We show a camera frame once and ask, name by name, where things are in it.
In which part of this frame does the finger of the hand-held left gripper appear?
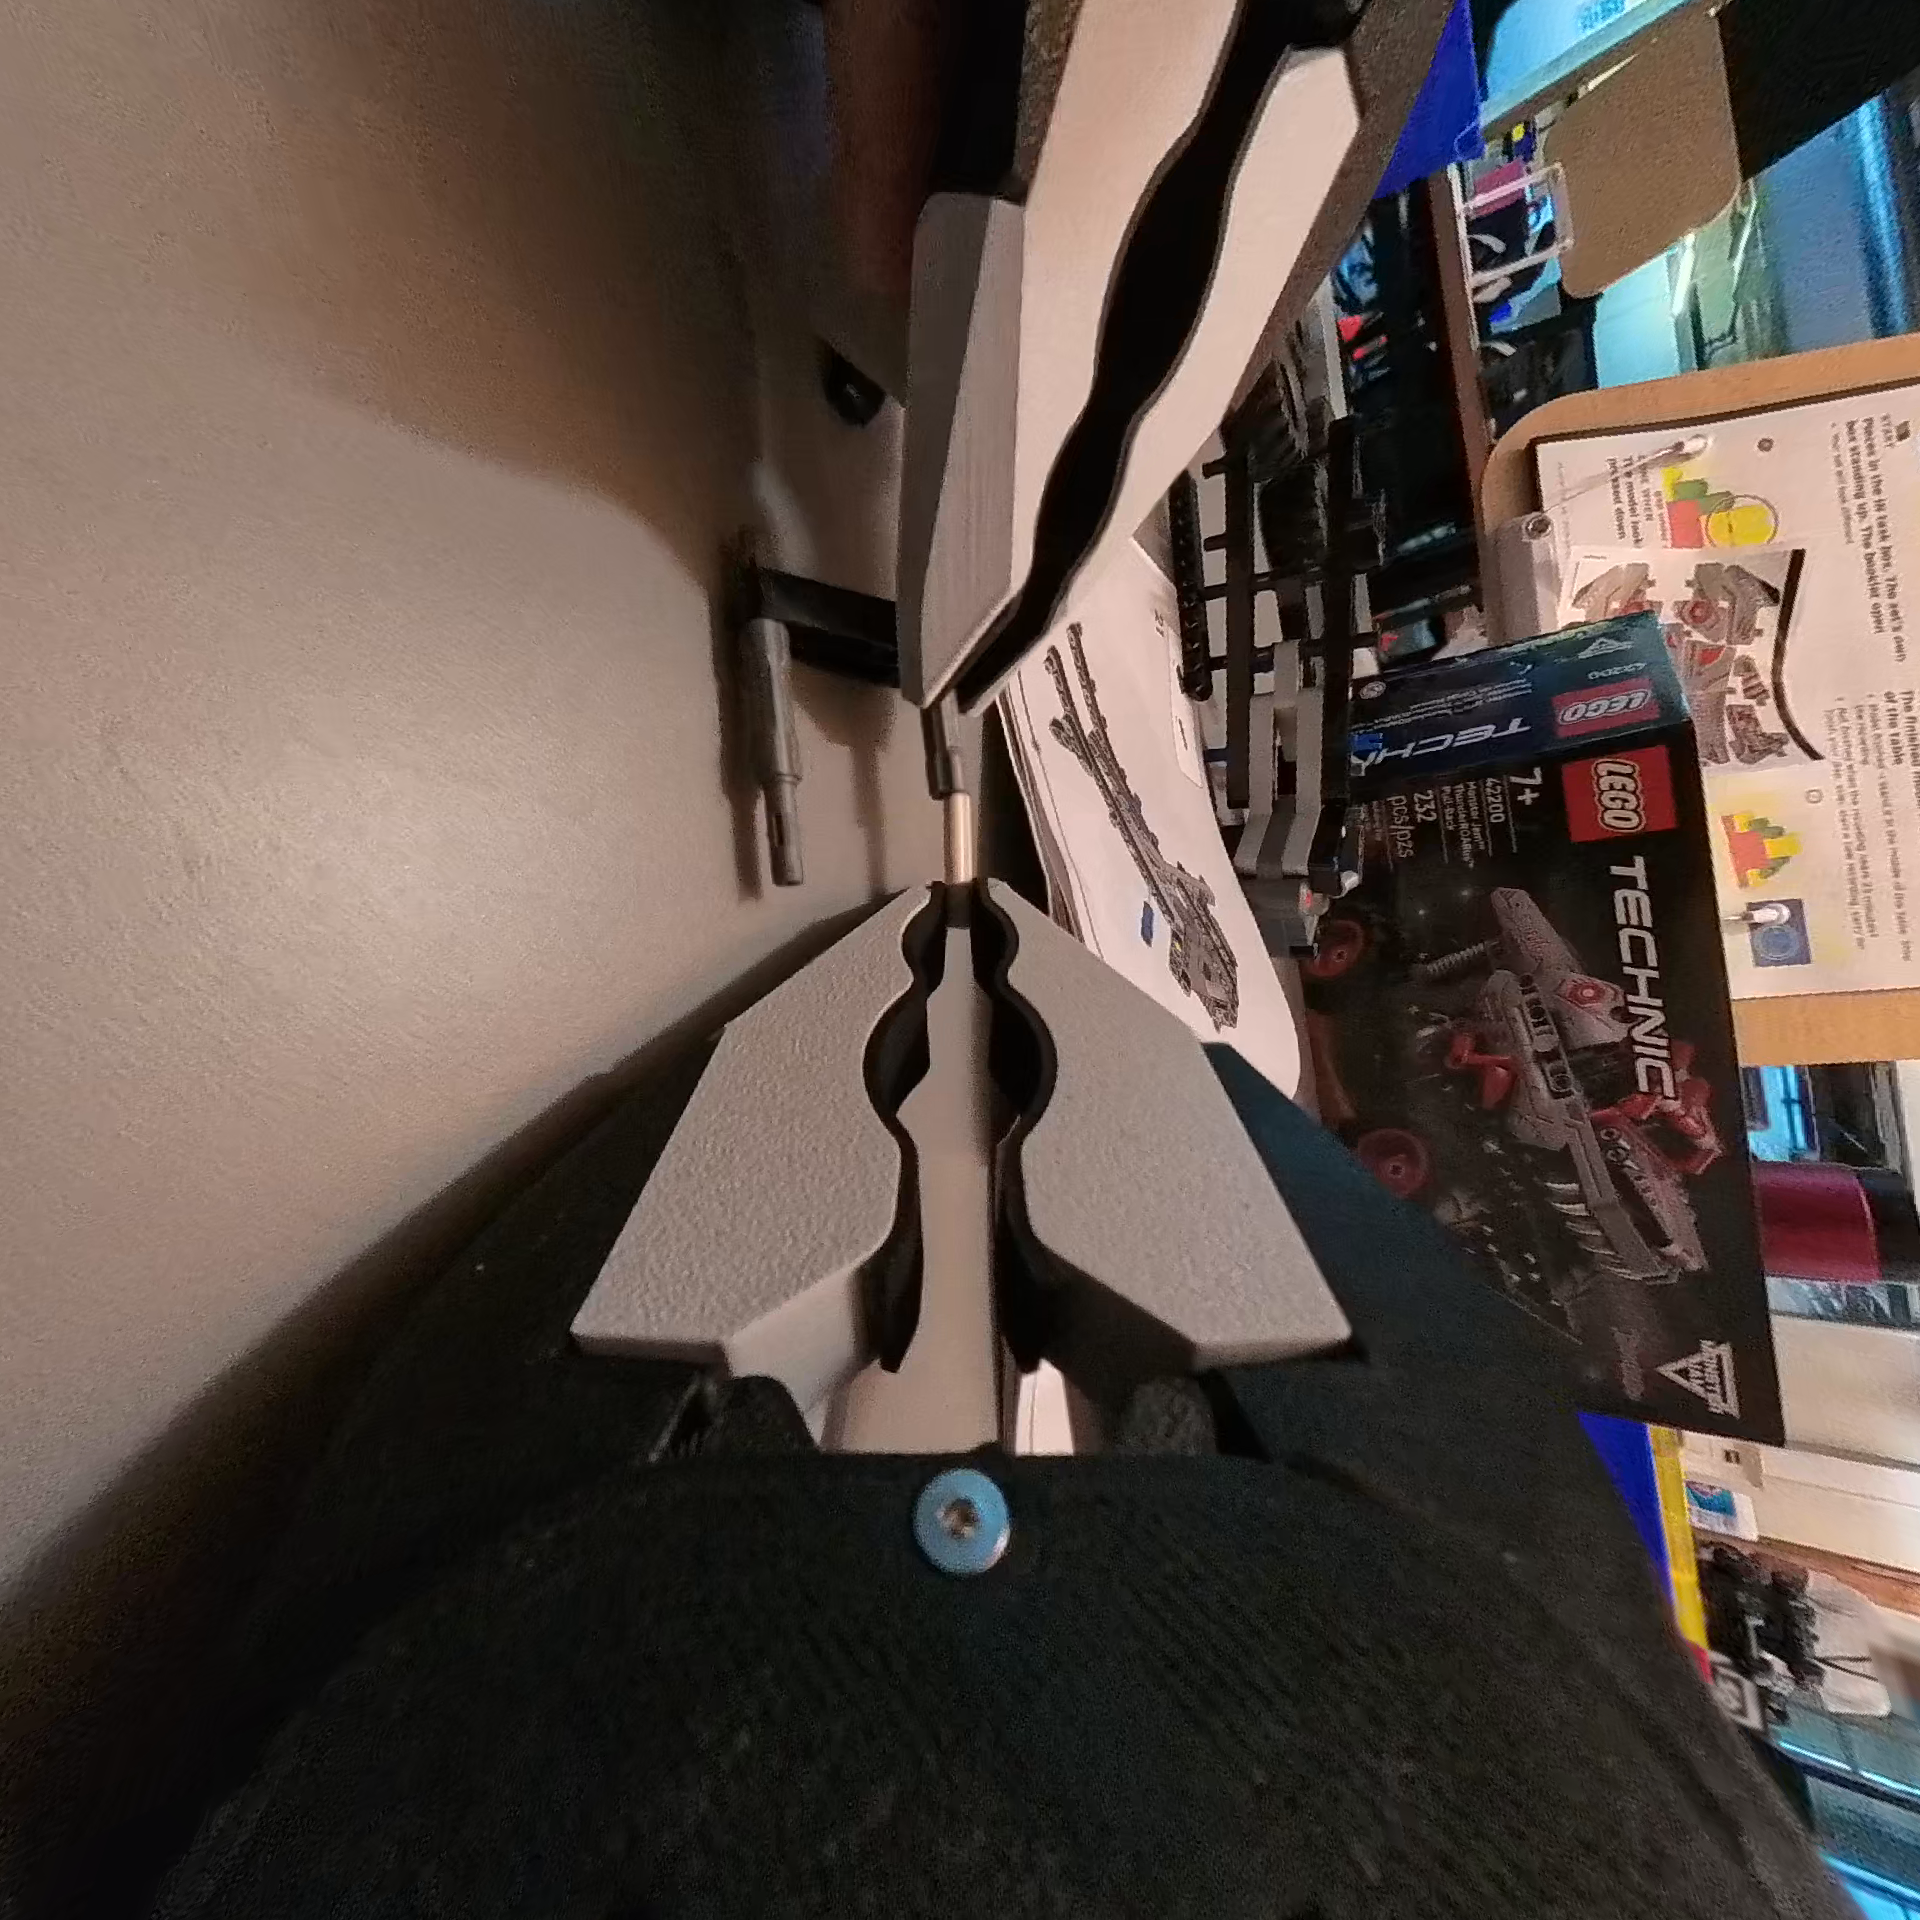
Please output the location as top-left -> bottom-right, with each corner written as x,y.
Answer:
902,0 -> 1253,710
981,48 -> 1368,716

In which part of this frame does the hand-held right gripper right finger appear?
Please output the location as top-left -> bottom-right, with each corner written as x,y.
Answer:
972,884 -> 1351,1369

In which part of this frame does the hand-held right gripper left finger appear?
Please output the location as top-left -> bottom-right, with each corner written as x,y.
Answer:
573,886 -> 944,1446

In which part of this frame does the light grey desk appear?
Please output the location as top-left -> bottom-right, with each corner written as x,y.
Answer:
0,0 -> 1053,1607

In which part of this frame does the small wooden board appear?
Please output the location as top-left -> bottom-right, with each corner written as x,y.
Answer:
1541,6 -> 1747,300

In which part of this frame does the white instruction booklet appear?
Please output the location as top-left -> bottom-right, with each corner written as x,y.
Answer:
990,511 -> 1306,1103

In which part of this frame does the grey axle with black pin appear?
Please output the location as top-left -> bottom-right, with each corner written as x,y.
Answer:
732,532 -> 902,887

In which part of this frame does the black toy set box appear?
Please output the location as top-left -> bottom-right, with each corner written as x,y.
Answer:
1302,612 -> 1786,1446

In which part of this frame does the red black cylinder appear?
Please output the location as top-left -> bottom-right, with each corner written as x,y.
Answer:
1752,1157 -> 1920,1287

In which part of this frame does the wooden notice board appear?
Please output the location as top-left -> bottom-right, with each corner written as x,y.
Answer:
1476,333 -> 1920,1070

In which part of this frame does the printed instruction sheet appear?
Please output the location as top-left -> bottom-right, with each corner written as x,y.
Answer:
1529,382 -> 1920,1004

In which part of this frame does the grey black toy vehicle frame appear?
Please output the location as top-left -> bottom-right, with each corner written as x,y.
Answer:
1166,321 -> 1487,961

